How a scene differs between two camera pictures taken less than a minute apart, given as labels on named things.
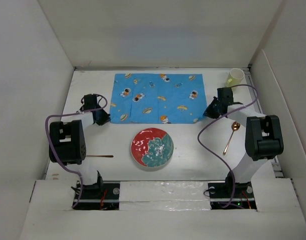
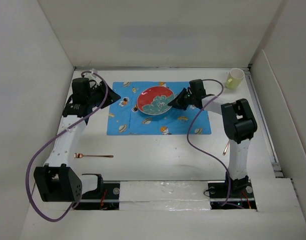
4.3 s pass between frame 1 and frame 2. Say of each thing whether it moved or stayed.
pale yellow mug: stayed
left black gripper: moved
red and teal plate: moved
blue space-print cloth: moved
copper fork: stayed
